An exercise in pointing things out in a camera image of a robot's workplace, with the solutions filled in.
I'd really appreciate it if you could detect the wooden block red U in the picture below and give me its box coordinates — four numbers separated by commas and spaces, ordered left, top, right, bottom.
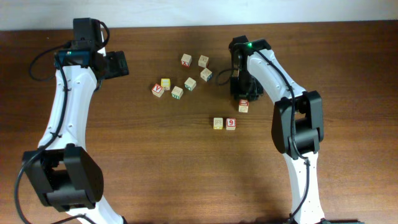
238, 100, 249, 113

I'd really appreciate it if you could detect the wooden block red 9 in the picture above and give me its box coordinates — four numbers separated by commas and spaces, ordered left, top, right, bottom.
226, 118, 236, 131

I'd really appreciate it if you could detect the wooden block blue side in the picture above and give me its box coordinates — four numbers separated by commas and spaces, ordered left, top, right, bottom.
200, 68, 213, 82

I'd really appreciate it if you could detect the wooden block yellow K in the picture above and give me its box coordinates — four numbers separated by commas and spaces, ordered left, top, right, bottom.
213, 118, 223, 129

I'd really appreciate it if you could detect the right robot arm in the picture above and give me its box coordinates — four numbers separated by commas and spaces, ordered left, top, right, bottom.
228, 35, 325, 223

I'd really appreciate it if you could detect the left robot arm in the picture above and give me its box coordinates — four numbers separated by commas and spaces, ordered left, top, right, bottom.
14, 18, 129, 223

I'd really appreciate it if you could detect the plain wooden block top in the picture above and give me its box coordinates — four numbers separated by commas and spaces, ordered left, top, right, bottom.
198, 55, 209, 68

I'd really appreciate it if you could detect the wooden block red A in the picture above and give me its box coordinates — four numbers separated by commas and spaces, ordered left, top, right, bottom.
152, 83, 164, 98

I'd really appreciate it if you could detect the wooden block teal side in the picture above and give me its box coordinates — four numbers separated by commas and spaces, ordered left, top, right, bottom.
184, 77, 197, 91

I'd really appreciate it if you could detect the wooden block red X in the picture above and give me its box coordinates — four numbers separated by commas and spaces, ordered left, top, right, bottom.
181, 54, 192, 67

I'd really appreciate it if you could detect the wooden block green side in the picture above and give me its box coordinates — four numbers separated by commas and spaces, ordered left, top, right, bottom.
171, 86, 183, 100

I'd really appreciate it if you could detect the wooden block yellow frame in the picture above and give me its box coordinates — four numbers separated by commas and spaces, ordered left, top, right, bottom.
161, 78, 171, 91

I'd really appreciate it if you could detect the right black cable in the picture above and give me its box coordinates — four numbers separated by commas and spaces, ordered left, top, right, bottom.
216, 49, 312, 222

